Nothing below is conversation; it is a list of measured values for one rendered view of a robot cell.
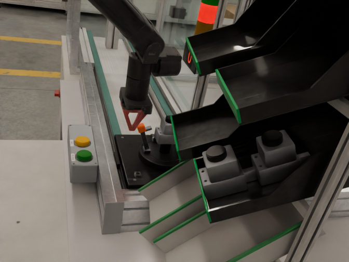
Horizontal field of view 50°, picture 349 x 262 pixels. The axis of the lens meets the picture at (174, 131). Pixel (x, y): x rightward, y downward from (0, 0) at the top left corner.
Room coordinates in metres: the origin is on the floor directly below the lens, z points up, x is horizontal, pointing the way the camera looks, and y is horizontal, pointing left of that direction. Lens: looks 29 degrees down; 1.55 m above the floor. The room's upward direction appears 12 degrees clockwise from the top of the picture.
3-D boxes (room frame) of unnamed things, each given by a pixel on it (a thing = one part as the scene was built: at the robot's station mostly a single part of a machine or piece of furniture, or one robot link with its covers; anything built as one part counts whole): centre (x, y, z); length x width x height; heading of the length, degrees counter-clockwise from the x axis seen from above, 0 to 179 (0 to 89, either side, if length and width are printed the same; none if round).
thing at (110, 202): (1.09, 0.26, 0.91); 0.89 x 0.06 x 0.11; 21
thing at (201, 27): (1.11, -0.02, 1.28); 0.05 x 0.05 x 0.05
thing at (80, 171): (0.89, 0.25, 0.93); 0.21 x 0.07 x 0.06; 21
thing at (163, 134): (0.89, 0.01, 1.06); 0.08 x 0.04 x 0.07; 112
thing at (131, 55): (0.85, 0.11, 1.23); 0.07 x 0.06 x 0.07; 124
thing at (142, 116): (0.86, 0.11, 1.10); 0.07 x 0.07 x 0.09; 21
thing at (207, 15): (1.11, -0.02, 1.33); 0.05 x 0.05 x 0.05
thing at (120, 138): (0.89, 0.02, 0.96); 0.24 x 0.24 x 0.02; 21
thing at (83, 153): (0.82, 0.22, 0.96); 0.04 x 0.04 x 0.02
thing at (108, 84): (1.18, 0.10, 0.91); 0.84 x 0.28 x 0.10; 21
